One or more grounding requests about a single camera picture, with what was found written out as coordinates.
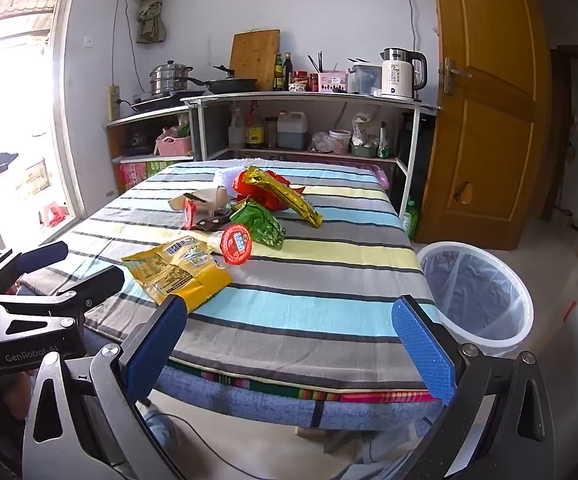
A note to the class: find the small red lidded cup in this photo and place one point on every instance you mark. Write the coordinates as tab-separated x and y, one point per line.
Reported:
190	212

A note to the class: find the yellow snack packet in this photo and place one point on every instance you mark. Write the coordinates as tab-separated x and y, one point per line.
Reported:
169	270

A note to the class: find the white electric kettle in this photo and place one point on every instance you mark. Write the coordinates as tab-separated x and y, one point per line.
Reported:
396	77

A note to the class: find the dark brown wrapper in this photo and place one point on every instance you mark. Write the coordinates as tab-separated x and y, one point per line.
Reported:
209	223

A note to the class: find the clear plastic bottle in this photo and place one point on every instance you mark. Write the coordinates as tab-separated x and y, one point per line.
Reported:
236	132

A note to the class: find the pinkish plastic bag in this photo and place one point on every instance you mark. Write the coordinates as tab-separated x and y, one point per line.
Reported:
320	142

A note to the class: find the green printed carton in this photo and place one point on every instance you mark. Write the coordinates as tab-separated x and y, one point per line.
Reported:
156	167

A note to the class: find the yellowed power strip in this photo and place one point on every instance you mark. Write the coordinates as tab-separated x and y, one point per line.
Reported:
113	102

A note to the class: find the pink printed carton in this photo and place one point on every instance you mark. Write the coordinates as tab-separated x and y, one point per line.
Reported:
133	176

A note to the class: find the dark utensils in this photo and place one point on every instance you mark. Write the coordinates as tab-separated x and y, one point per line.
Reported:
317	62

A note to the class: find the green hanging cloth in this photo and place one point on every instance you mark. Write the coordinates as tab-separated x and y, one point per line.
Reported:
148	15

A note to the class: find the red plastic bag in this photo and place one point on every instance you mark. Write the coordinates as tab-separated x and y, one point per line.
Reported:
251	185

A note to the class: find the pink woven basket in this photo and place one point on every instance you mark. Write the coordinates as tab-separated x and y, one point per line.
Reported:
174	146

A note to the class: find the beige snack packet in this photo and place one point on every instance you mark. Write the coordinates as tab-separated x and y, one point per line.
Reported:
211	195

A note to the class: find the steel steamer pot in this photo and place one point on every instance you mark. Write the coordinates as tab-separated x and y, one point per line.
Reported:
169	80

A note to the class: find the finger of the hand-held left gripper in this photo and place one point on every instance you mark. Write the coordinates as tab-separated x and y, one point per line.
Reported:
44	255
101	285

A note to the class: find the black cooking pot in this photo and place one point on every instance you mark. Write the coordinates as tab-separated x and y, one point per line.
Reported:
139	142

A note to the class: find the white trash bin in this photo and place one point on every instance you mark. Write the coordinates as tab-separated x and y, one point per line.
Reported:
519	320

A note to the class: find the wooden door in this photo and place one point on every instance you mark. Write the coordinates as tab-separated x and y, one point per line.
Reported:
494	135

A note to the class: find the pink utensil holder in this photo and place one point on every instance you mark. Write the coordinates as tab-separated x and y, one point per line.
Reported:
332	82

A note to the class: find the pink plastic lid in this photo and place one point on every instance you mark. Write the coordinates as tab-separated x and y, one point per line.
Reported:
369	167

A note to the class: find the green spray bottle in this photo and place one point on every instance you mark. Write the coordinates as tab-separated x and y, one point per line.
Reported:
383	142

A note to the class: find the white plastic tub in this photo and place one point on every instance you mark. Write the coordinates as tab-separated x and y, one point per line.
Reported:
339	141

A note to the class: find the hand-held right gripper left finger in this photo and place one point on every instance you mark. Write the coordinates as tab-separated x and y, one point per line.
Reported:
156	345

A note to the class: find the red plastic stool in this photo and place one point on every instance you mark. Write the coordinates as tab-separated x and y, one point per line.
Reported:
51	214

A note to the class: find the gold long packet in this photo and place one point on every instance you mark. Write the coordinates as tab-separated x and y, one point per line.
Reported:
294	200

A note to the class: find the large cooking oil bottle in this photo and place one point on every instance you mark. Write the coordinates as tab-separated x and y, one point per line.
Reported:
255	132

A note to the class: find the red lidded jar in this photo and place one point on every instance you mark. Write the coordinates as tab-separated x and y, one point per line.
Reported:
314	82
300	80

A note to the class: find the green snack packet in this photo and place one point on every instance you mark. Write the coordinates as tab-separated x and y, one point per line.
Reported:
261	225

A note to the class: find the large red lidded cup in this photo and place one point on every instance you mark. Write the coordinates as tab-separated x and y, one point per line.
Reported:
236	245

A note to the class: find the white crumpled plastic bag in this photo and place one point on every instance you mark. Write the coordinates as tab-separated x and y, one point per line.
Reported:
365	130

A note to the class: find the white shelf unit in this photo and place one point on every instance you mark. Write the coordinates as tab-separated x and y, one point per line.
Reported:
309	97

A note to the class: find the green floor bottle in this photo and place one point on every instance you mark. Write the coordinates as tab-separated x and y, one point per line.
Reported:
410	220

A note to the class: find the green oil bottle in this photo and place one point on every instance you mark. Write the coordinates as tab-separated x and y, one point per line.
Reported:
279	75

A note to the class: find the wooden cutting board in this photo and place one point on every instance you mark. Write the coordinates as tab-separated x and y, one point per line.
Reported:
254	60

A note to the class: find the dark sauce bottle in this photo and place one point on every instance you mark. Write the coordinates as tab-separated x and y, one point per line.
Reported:
289	75

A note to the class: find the black frying pan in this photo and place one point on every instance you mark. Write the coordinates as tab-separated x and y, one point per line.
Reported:
231	84

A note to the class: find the black induction cooker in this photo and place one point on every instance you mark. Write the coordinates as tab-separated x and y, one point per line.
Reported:
164	101

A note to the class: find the green bowl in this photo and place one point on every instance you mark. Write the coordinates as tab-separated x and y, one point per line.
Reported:
364	150

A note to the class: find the blue patterned mattress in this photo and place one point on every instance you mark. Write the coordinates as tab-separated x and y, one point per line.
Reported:
249	400

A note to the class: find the clear water jug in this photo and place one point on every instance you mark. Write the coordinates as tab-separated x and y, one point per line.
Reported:
365	80

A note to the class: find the white paper bag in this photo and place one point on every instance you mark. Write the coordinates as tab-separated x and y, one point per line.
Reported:
226	177

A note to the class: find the white jerrycan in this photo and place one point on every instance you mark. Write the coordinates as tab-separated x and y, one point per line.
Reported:
292	132

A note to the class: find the striped bed sheet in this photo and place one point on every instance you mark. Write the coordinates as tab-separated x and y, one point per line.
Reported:
294	310

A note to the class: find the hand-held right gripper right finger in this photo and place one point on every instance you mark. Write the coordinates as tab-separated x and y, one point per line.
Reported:
421	350

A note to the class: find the wooden shelf unit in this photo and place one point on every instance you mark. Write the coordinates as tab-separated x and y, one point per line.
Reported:
114	135

